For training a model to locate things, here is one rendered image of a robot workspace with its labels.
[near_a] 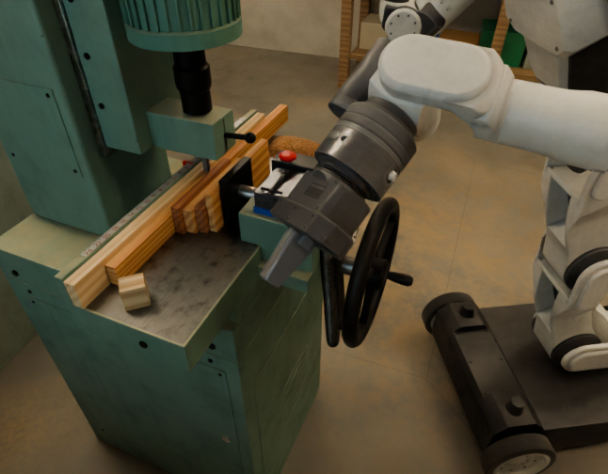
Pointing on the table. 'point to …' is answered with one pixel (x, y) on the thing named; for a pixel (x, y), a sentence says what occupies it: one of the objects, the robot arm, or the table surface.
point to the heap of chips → (293, 146)
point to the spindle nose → (193, 81)
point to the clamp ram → (236, 189)
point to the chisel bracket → (190, 129)
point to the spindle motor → (181, 23)
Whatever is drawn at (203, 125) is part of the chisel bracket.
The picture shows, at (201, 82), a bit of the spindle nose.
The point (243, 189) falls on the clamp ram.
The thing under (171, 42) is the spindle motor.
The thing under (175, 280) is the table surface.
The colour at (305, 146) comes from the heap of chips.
